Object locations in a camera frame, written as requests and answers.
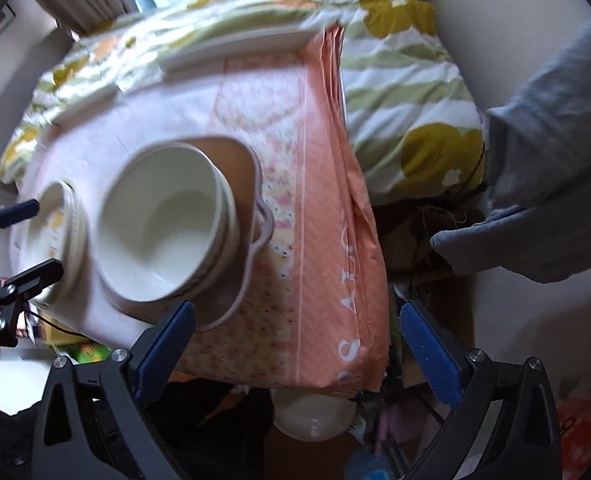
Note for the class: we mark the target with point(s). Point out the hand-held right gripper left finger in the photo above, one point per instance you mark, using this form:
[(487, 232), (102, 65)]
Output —
[(168, 345)]

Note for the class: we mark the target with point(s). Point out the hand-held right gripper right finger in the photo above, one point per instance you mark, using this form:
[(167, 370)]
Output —
[(430, 355)]

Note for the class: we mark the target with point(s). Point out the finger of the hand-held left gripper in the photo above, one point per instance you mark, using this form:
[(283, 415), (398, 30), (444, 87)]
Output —
[(10, 215), (30, 275)]

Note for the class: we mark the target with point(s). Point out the large white plate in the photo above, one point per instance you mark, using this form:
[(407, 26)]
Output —
[(79, 255)]

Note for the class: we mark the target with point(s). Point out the small white bowl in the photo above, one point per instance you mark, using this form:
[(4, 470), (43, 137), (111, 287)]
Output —
[(160, 220)]

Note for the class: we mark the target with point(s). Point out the pink bowl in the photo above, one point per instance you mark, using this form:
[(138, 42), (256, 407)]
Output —
[(235, 170)]

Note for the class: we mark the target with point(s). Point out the green packet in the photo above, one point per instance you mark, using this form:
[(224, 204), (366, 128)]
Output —
[(89, 353)]

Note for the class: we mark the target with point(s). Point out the blue bottle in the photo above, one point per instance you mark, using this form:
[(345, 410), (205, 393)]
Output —
[(370, 466)]

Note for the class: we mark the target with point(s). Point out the white round container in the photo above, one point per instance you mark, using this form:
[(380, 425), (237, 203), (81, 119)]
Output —
[(315, 417)]

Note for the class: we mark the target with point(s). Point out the orange red cloth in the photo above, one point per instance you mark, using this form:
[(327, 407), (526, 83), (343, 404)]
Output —
[(580, 420)]

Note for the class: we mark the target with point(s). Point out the floral pink tablecloth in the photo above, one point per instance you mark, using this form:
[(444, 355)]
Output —
[(315, 210)]

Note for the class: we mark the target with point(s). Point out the grey garment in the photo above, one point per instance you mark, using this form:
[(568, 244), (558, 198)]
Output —
[(550, 160)]

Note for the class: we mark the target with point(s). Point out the green yellow floral blanket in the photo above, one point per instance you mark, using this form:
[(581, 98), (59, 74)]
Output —
[(400, 95)]

